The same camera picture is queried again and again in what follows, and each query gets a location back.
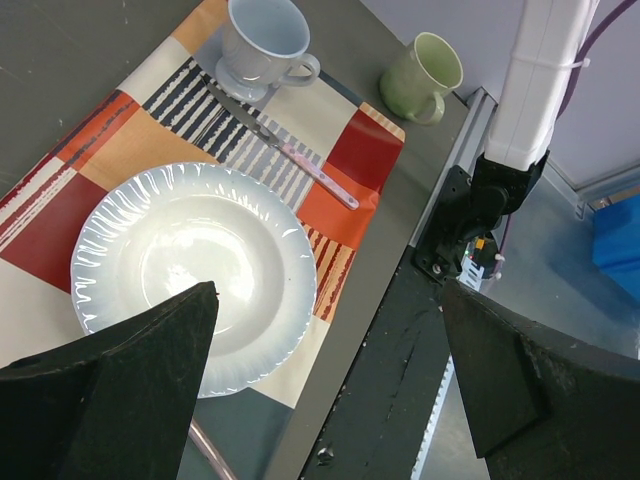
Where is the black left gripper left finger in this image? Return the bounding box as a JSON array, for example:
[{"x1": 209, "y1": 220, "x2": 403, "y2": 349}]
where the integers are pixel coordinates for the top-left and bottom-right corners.
[{"x1": 1, "y1": 281, "x2": 219, "y2": 479}]

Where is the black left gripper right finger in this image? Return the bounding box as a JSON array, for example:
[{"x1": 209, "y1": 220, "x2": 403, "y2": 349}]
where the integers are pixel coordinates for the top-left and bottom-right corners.
[{"x1": 442, "y1": 281, "x2": 639, "y2": 479}]

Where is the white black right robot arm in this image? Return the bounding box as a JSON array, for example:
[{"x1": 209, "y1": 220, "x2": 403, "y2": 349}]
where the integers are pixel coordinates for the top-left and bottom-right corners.
[{"x1": 453, "y1": 1, "x2": 598, "y2": 242}]

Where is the white ceramic plate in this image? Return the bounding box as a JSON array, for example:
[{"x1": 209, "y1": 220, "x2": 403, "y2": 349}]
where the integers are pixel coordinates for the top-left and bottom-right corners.
[{"x1": 70, "y1": 162, "x2": 317, "y2": 398}]

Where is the blue plastic bin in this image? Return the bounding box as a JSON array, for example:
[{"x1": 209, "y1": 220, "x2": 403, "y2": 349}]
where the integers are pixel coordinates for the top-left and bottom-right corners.
[{"x1": 593, "y1": 195, "x2": 639, "y2": 272}]

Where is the colourful patterned placemat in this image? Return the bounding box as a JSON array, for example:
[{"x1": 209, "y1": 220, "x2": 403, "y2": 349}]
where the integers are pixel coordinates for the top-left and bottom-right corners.
[{"x1": 0, "y1": 0, "x2": 407, "y2": 480}]

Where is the green mug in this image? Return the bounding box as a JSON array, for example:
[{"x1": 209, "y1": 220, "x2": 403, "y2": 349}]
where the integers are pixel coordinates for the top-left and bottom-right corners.
[{"x1": 379, "y1": 32, "x2": 464, "y2": 126}]

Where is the blue grey mug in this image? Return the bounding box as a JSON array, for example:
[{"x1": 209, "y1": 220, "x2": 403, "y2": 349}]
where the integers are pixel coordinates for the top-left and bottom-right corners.
[{"x1": 215, "y1": 0, "x2": 321, "y2": 103}]

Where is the grey slotted cable duct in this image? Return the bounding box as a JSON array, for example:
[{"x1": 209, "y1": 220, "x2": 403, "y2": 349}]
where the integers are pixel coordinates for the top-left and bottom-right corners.
[{"x1": 410, "y1": 251, "x2": 484, "y2": 480}]

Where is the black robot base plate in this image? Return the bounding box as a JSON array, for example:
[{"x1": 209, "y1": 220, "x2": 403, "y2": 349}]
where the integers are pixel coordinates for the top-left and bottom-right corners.
[{"x1": 299, "y1": 166, "x2": 471, "y2": 479}]

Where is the aluminium frame rail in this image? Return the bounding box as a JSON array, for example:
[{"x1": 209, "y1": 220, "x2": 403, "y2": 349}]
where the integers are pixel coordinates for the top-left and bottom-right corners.
[{"x1": 408, "y1": 87, "x2": 639, "y2": 247}]

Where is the pink handled fork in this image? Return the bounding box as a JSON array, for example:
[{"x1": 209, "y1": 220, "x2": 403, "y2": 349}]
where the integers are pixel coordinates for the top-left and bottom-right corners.
[{"x1": 204, "y1": 80, "x2": 359, "y2": 211}]

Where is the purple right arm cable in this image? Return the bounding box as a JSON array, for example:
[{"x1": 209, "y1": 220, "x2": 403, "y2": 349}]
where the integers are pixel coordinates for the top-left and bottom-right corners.
[{"x1": 492, "y1": 0, "x2": 634, "y2": 281}]

